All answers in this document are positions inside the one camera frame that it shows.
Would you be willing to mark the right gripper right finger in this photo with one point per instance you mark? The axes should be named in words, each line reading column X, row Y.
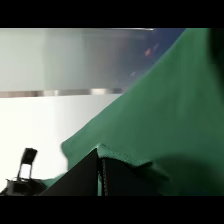
column 128, row 180

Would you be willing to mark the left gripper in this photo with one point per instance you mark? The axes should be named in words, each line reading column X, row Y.
column 23, row 187

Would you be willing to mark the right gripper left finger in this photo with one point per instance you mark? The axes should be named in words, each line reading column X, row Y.
column 81, row 178

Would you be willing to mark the green T-shirt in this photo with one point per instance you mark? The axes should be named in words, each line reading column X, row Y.
column 156, row 110

